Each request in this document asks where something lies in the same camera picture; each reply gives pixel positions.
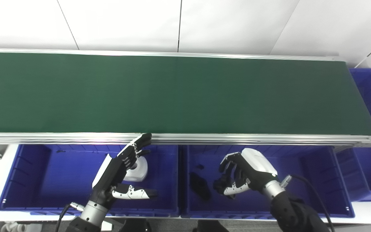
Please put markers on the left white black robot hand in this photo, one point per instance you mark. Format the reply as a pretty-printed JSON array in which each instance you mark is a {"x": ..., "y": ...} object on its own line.
[{"x": 111, "y": 175}]

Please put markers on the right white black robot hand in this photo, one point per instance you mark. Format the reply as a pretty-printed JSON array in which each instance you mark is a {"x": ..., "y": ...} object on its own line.
[{"x": 258, "y": 164}]

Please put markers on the black flanged metal part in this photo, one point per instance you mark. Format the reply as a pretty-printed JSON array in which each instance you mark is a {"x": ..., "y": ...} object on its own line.
[{"x": 220, "y": 187}]

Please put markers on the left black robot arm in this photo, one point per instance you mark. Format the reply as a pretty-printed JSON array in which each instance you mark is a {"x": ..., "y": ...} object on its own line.
[{"x": 90, "y": 214}]

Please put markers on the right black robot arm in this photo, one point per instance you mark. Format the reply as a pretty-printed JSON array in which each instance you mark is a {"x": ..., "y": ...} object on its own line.
[{"x": 295, "y": 212}]

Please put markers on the white round plastic part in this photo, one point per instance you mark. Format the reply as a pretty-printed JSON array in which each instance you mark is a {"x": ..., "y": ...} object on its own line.
[{"x": 140, "y": 170}]

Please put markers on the green conveyor belt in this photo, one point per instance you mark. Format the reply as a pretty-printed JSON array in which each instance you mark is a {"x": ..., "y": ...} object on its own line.
[
  {"x": 237, "y": 139},
  {"x": 172, "y": 93}
]

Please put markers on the black robot body part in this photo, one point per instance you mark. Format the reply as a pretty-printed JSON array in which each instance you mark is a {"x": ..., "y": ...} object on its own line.
[
  {"x": 209, "y": 227},
  {"x": 137, "y": 226}
]

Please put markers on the large black part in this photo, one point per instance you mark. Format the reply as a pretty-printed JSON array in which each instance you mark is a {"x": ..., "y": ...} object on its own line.
[{"x": 200, "y": 187}]

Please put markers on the thin white black rod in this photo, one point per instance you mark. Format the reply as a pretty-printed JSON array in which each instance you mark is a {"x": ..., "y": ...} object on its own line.
[{"x": 365, "y": 58}]

